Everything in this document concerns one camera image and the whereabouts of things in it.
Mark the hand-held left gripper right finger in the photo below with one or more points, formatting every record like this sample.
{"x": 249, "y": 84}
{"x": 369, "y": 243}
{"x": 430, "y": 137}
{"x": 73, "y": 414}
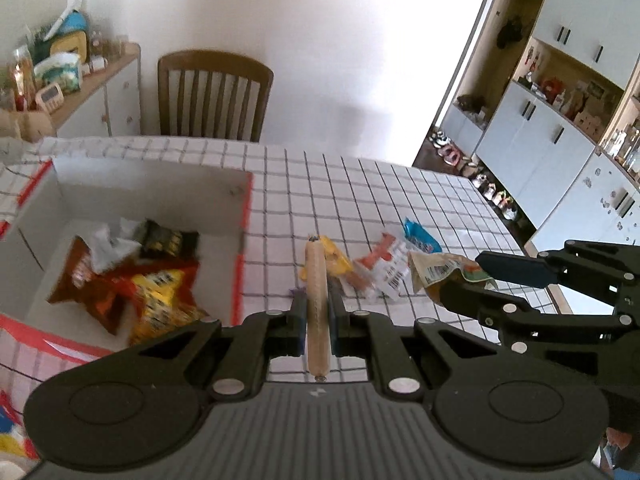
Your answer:
{"x": 334, "y": 322}

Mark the yellow foil packet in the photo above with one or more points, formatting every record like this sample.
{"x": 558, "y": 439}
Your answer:
{"x": 336, "y": 260}

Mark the clear white plastic packet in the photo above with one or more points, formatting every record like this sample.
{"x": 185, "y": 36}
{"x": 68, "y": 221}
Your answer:
{"x": 112, "y": 250}

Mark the white paper tube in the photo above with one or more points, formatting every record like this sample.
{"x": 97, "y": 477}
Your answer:
{"x": 62, "y": 17}

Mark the sausage stick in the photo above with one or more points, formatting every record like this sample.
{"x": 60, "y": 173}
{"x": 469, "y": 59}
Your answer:
{"x": 317, "y": 300}

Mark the brown crisps bag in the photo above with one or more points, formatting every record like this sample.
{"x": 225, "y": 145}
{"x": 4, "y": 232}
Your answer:
{"x": 75, "y": 280}

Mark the small white gadget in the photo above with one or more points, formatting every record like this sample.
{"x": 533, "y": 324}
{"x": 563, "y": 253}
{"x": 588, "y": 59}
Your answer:
{"x": 98, "y": 64}

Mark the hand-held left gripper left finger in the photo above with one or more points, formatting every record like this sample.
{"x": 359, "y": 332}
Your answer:
{"x": 299, "y": 322}

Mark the dark hanging bag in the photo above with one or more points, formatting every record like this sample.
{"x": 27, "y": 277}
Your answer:
{"x": 510, "y": 35}

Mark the wooden slat-back chair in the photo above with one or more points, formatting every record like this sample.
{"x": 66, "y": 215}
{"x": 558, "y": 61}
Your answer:
{"x": 215, "y": 62}

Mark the beige green-label packet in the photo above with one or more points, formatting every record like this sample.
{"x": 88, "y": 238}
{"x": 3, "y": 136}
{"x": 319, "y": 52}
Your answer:
{"x": 440, "y": 270}

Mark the clear packet orange crackers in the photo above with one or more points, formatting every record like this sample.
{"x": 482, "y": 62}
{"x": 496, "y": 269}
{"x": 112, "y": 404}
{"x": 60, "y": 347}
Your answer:
{"x": 356, "y": 280}

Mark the row of shoes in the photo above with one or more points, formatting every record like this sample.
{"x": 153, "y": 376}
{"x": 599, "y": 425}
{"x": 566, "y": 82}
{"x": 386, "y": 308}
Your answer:
{"x": 480, "y": 180}

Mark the white kitchen timer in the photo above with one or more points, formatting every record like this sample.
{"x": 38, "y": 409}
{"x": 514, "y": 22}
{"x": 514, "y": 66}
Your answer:
{"x": 50, "y": 97}

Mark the blue foil packet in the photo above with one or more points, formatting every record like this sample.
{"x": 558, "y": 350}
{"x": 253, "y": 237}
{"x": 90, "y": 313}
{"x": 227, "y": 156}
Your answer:
{"x": 422, "y": 240}

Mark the yellow storage box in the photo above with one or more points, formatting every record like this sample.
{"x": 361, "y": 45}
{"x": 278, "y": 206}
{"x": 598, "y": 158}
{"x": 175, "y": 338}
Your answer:
{"x": 70, "y": 44}

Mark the group of glass jars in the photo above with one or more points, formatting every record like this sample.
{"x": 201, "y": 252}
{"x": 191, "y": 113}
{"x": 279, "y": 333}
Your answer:
{"x": 107, "y": 42}

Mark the tissue pack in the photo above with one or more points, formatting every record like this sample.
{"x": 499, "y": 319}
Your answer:
{"x": 60, "y": 72}

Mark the white wooden sideboard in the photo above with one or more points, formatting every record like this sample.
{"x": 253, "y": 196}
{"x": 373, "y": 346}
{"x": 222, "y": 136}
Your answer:
{"x": 120, "y": 100}

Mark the red white packet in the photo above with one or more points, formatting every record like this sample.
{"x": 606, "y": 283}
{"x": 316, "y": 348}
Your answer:
{"x": 390, "y": 265}

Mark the row of shelf ornaments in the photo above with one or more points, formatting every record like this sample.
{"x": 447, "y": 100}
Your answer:
{"x": 565, "y": 95}

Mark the red white cardboard box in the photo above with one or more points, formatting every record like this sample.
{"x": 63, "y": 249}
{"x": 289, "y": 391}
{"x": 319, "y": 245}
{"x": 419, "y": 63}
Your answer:
{"x": 150, "y": 195}

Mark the blue bag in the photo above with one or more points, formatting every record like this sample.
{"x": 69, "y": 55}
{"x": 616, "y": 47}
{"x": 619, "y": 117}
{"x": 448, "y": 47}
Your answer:
{"x": 75, "y": 22}

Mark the balloon printed bag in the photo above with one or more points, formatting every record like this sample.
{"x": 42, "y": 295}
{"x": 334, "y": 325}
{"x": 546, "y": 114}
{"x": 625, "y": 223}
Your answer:
{"x": 12, "y": 427}

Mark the group of glass bottles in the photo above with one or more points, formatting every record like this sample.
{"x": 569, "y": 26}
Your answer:
{"x": 625, "y": 150}

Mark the red yellow crisps bag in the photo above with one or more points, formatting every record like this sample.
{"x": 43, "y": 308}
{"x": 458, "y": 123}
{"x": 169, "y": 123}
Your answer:
{"x": 155, "y": 305}

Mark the checkered white tablecloth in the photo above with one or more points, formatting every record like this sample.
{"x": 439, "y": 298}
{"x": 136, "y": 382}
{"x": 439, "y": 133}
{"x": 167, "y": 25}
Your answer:
{"x": 350, "y": 195}

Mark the orange drink bottle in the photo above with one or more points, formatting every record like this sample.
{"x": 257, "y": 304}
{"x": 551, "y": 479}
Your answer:
{"x": 24, "y": 80}

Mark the brown paper bag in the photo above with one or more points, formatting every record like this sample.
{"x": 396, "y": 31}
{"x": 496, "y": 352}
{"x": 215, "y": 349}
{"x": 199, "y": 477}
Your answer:
{"x": 27, "y": 125}

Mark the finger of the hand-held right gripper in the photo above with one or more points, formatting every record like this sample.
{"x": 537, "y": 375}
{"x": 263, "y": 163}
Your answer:
{"x": 480, "y": 301}
{"x": 520, "y": 269}

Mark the black foil packet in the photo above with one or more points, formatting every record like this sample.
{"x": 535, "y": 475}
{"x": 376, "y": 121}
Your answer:
{"x": 162, "y": 240}

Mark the white wooden wall cabinet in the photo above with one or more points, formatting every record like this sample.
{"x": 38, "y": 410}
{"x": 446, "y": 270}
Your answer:
{"x": 525, "y": 135}

